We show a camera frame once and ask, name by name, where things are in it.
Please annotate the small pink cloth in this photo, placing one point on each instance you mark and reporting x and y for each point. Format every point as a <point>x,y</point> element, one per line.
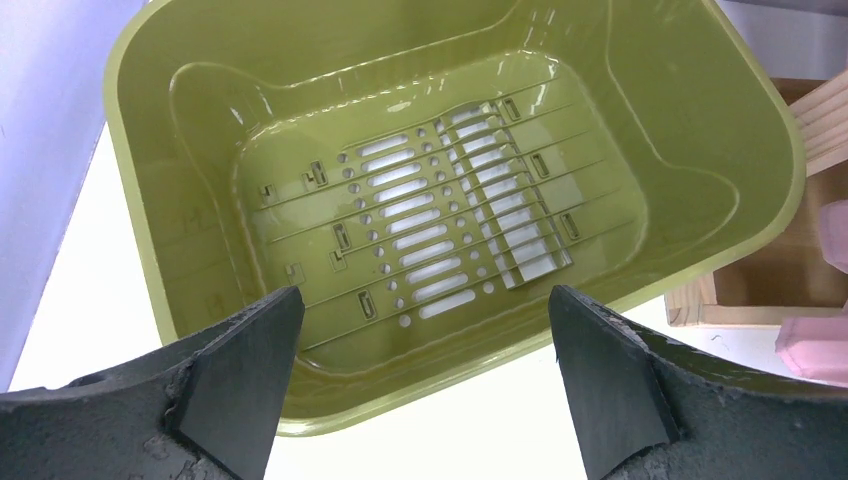
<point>815,348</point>

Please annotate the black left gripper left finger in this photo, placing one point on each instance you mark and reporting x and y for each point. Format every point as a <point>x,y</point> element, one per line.
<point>204,407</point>

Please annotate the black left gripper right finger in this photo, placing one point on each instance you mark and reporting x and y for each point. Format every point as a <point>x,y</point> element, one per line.
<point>645,406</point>

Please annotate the olive green plastic basket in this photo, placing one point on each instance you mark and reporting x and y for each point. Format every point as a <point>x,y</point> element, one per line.
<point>426,172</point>

